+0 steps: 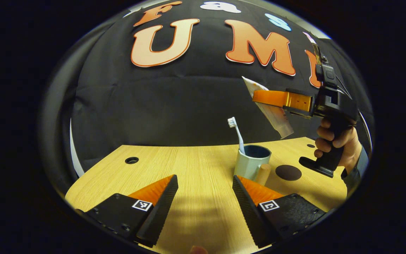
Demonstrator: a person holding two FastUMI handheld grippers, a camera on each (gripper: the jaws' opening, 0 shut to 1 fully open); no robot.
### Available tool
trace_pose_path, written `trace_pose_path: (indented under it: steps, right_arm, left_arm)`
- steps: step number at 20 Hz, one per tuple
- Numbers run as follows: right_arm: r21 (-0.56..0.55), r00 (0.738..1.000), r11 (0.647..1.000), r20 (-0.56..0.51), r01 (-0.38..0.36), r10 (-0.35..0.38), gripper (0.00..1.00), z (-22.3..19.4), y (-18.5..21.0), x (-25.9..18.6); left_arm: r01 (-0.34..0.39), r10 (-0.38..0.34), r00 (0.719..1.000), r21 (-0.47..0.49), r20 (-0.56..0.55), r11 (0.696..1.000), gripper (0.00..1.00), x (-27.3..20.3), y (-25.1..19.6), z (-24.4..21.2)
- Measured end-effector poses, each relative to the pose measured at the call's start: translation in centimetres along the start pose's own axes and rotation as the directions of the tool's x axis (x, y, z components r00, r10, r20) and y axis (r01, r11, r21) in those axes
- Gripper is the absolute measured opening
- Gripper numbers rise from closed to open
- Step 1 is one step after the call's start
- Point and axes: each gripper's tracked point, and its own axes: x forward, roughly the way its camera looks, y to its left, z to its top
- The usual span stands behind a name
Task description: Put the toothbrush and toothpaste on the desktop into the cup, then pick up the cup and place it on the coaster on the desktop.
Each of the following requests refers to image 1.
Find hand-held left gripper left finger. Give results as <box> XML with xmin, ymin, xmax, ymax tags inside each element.
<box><xmin>83</xmin><ymin>174</ymin><xmax>179</xmax><ymax>248</ymax></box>

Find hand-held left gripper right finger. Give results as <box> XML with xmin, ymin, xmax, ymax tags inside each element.
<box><xmin>232</xmin><ymin>175</ymin><xmax>327</xmax><ymax>249</ymax></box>

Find white toothpaste tube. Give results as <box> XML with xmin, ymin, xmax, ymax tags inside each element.
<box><xmin>242</xmin><ymin>76</ymin><xmax>294</xmax><ymax>139</ymax></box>

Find light blue cup wooden handle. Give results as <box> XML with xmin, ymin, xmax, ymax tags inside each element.
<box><xmin>234</xmin><ymin>145</ymin><xmax>272</xmax><ymax>187</ymax></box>

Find white toothbrush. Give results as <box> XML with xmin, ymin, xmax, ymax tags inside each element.
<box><xmin>227</xmin><ymin>117</ymin><xmax>246</xmax><ymax>156</ymax></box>

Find dark brown round coaster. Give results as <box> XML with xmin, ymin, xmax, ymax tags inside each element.
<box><xmin>275</xmin><ymin>165</ymin><xmax>302</xmax><ymax>181</ymax></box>

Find light wooden desktop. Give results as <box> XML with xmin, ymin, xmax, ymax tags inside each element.
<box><xmin>65</xmin><ymin>137</ymin><xmax>348</xmax><ymax>254</ymax></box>

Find black backdrop cloth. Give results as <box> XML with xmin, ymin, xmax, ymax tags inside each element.
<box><xmin>44</xmin><ymin>0</ymin><xmax>374</xmax><ymax>177</ymax></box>

